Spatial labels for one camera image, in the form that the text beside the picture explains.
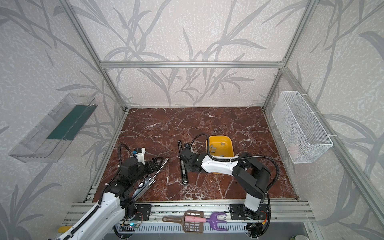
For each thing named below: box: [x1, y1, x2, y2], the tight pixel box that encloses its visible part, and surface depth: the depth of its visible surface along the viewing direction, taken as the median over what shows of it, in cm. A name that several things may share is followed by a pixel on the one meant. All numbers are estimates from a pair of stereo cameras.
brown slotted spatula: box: [162, 209, 204, 233], surface depth 72 cm
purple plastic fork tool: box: [206, 212, 228, 232], surface depth 71 cm
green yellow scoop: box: [57, 226, 73, 233], surface depth 70 cm
